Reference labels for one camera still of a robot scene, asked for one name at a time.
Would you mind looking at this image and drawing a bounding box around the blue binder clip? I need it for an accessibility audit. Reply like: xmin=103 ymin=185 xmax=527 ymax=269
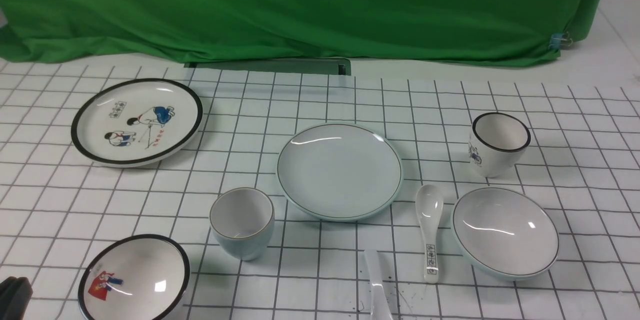
xmin=548 ymin=32 xmax=573 ymax=50

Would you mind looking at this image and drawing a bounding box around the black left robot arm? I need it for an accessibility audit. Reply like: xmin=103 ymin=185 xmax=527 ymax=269
xmin=0 ymin=276 xmax=34 ymax=320

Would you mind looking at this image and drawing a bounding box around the green metal bracket strip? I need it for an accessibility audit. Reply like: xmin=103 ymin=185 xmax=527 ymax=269
xmin=185 ymin=57 xmax=352 ymax=76

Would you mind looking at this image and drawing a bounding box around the black-rimmed illustrated bowl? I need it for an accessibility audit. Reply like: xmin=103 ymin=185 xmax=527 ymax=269
xmin=77 ymin=234 xmax=191 ymax=320

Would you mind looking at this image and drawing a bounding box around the pale blue plain bowl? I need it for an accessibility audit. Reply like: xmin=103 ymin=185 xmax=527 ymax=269
xmin=450 ymin=187 xmax=560 ymax=282

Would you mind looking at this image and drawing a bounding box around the white spoon with characters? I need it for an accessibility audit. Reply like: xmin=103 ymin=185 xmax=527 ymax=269
xmin=414 ymin=184 xmax=444 ymax=284

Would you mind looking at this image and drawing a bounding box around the black-rimmed illustrated plate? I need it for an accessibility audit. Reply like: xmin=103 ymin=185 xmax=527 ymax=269
xmin=70 ymin=78 xmax=204 ymax=168

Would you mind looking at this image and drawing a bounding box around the green backdrop cloth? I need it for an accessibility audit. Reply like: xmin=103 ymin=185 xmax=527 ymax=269
xmin=1 ymin=0 xmax=600 ymax=67

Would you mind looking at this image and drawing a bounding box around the pale blue plain cup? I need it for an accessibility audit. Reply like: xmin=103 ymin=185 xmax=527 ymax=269
xmin=209 ymin=187 xmax=275 ymax=261

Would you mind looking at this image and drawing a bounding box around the black-rimmed illustrated cup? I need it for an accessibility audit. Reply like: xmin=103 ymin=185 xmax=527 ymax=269
xmin=468 ymin=112 xmax=532 ymax=178

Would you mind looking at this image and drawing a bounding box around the pale blue plain plate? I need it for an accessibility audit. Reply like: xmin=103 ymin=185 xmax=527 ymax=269
xmin=276 ymin=122 xmax=405 ymax=222

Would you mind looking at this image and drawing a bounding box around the plain white ceramic spoon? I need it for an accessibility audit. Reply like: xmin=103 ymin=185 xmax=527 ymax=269
xmin=364 ymin=249 xmax=393 ymax=320

